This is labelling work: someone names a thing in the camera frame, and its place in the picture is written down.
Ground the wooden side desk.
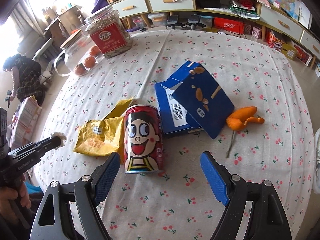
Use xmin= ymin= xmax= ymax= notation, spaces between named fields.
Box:
xmin=44 ymin=5 xmax=84 ymax=40

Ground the long wooden drawer cabinet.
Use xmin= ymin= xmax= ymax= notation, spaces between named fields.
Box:
xmin=146 ymin=0 xmax=320 ymax=55

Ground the yellow cardboard carton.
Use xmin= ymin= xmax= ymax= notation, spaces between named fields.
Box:
xmin=281 ymin=41 xmax=298 ymax=60

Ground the red cartoon face can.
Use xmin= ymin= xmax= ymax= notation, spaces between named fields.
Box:
xmin=122 ymin=104 xmax=165 ymax=175

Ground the red printed gift box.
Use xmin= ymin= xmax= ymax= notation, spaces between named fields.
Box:
xmin=265 ymin=30 xmax=284 ymax=49

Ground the flat red gift box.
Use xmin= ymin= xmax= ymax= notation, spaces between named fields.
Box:
xmin=292 ymin=44 xmax=313 ymax=67

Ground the seed jar with red label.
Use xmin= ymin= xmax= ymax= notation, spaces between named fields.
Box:
xmin=84 ymin=5 xmax=133 ymax=59

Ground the red shoe box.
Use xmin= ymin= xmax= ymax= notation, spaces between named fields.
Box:
xmin=212 ymin=17 xmax=244 ymax=34

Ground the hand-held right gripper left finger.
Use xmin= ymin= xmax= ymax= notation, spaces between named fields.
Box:
xmin=34 ymin=152 xmax=122 ymax=240

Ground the stack of printed cartons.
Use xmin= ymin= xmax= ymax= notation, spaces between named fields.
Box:
xmin=11 ymin=96 xmax=43 ymax=143

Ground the clear plastic storage box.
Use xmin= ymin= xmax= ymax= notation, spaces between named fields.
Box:
xmin=147 ymin=12 xmax=167 ymax=27

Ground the cherry print tablecloth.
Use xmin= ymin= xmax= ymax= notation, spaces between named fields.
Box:
xmin=34 ymin=29 xmax=314 ymax=240

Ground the thin green stem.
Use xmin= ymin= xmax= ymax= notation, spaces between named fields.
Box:
xmin=226 ymin=130 xmax=237 ymax=158

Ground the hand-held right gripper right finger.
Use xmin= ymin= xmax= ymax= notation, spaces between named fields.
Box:
xmin=200 ymin=151 xmax=293 ymax=240

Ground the white chair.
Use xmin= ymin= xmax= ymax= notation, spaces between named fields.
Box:
xmin=32 ymin=37 xmax=54 ymax=73

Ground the black device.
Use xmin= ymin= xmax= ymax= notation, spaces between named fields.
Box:
xmin=187 ymin=15 xmax=203 ymax=29
xmin=166 ymin=15 xmax=179 ymax=29

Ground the person's left hand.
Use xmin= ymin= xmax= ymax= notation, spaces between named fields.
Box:
xmin=0 ymin=176 xmax=32 ymax=220

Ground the purple hat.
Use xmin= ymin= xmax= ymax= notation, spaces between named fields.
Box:
xmin=91 ymin=0 xmax=113 ymax=14

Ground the green plastic bag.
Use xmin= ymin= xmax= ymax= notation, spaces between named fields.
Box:
xmin=230 ymin=0 xmax=260 ymax=19

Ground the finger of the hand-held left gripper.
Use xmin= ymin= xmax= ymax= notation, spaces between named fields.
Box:
xmin=10 ymin=137 xmax=54 ymax=155
xmin=37 ymin=140 xmax=62 ymax=155

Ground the small white tissue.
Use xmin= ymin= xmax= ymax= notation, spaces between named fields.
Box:
xmin=50 ymin=132 xmax=67 ymax=149

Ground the orange peel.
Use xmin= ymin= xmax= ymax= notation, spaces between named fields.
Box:
xmin=226 ymin=106 xmax=265 ymax=131

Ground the blue barcode cardboard box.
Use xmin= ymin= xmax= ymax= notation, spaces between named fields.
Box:
xmin=154 ymin=79 xmax=204 ymax=138

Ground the yellow plastic wrapper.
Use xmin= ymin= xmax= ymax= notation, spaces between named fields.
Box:
xmin=73 ymin=99 xmax=137 ymax=157

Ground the glass jar with wooden lid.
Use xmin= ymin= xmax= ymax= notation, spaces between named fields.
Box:
xmin=54 ymin=29 xmax=87 ymax=77

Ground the blue nut print box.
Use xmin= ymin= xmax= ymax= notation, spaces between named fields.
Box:
xmin=172 ymin=60 xmax=235 ymax=140

